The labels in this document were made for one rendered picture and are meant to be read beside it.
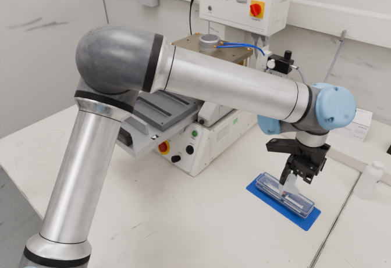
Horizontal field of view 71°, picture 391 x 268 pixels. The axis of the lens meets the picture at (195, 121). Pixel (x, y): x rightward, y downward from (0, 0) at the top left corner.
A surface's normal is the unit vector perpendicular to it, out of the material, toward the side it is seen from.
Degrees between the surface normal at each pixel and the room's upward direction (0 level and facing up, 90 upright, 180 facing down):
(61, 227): 49
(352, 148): 0
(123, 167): 0
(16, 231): 0
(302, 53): 90
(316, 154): 90
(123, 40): 33
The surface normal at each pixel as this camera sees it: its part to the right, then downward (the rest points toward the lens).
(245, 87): 0.18, 0.14
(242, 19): -0.66, 0.46
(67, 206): 0.11, -0.11
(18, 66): 0.75, 0.40
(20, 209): 0.00, -0.79
